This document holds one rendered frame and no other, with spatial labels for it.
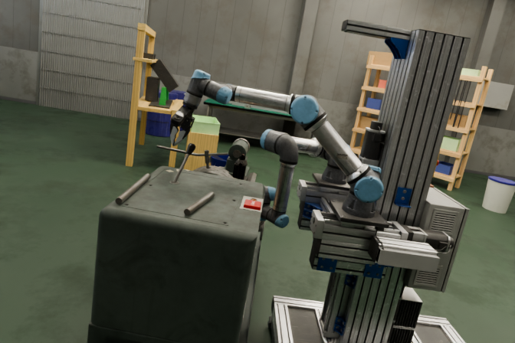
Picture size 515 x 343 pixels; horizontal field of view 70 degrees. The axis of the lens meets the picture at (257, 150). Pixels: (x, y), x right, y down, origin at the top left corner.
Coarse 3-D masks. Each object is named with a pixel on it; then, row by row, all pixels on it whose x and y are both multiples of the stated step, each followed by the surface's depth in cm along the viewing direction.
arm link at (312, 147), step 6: (264, 132) 197; (270, 132) 195; (276, 132) 194; (282, 132) 199; (264, 138) 195; (270, 138) 193; (276, 138) 190; (294, 138) 206; (300, 138) 211; (264, 144) 196; (270, 144) 192; (300, 144) 207; (306, 144) 210; (312, 144) 214; (318, 144) 218; (270, 150) 195; (300, 150) 209; (306, 150) 212; (312, 150) 215; (318, 150) 218; (312, 156) 222; (318, 156) 222
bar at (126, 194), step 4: (144, 176) 136; (148, 176) 138; (140, 180) 131; (144, 180) 133; (136, 184) 127; (140, 184) 129; (128, 188) 122; (132, 188) 122; (136, 188) 125; (124, 192) 118; (128, 192) 119; (132, 192) 121; (120, 196) 114; (124, 196) 115; (128, 196) 118; (116, 200) 113; (120, 200) 113; (124, 200) 115
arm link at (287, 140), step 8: (280, 136) 189; (288, 136) 189; (280, 144) 187; (288, 144) 186; (296, 144) 189; (280, 152) 187; (288, 152) 185; (296, 152) 186; (280, 160) 188; (288, 160) 185; (296, 160) 187; (280, 168) 189; (288, 168) 187; (280, 176) 189; (288, 176) 188; (280, 184) 190; (288, 184) 189; (280, 192) 190; (288, 192) 191; (280, 200) 191; (272, 208) 196; (280, 208) 192; (272, 216) 195; (280, 216) 192; (280, 224) 191
